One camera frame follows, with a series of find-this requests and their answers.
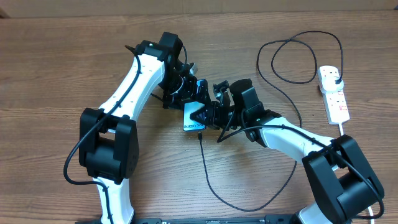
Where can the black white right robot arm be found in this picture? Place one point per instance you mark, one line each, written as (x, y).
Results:
(343, 183)

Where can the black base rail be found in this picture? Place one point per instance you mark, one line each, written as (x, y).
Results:
(217, 221)

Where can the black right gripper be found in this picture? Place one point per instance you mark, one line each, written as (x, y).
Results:
(214, 110)

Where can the white power strip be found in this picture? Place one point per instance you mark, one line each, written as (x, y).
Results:
(335, 103)

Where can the white charger adapter plug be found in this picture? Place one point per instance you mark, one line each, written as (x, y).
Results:
(330, 84)

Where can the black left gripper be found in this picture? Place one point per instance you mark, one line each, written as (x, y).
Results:
(190, 94)

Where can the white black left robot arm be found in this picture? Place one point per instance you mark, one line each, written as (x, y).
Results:
(108, 147)

